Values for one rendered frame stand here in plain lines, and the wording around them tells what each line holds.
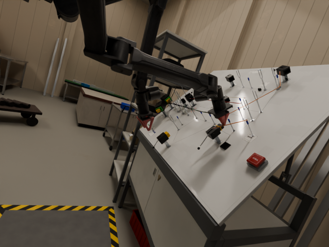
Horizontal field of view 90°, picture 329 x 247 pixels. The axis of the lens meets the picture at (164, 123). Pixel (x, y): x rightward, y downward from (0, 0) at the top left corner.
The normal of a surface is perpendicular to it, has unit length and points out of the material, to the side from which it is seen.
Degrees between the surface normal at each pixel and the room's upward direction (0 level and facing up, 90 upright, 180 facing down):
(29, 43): 90
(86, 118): 90
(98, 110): 90
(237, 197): 54
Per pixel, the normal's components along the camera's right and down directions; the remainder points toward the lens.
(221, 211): -0.51, -0.74
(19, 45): 0.47, 0.28
